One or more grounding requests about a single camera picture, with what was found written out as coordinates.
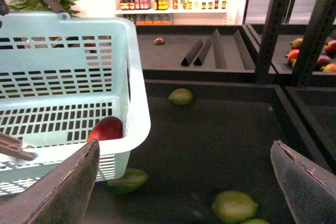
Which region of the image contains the green lemon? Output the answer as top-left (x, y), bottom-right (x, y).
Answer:
top-left (168, 88), bottom-right (194, 105)
top-left (211, 190), bottom-right (258, 223)

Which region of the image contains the green mango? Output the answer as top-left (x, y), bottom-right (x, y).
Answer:
top-left (106, 168), bottom-right (149, 195)

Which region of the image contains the brown avocado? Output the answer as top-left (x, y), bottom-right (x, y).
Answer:
top-left (153, 37), bottom-right (165, 46)

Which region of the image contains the black display shelf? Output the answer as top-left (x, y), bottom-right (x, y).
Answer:
top-left (83, 23), bottom-right (336, 224)

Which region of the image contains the light blue plastic basket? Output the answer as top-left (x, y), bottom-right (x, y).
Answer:
top-left (1, 12), bottom-right (151, 196)

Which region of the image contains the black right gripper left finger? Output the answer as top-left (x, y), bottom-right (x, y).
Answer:
top-left (1, 140), bottom-right (100, 223)

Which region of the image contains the black triangular divider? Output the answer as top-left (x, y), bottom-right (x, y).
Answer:
top-left (181, 39), bottom-right (203, 67)
top-left (194, 37), bottom-right (212, 66)

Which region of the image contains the brown basket handle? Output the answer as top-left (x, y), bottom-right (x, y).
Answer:
top-left (1, 0), bottom-right (66, 161)

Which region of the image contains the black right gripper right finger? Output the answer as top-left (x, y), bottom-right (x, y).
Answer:
top-left (270, 141), bottom-right (335, 223)

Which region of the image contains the red mango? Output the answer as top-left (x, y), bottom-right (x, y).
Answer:
top-left (86, 116), bottom-right (123, 142)

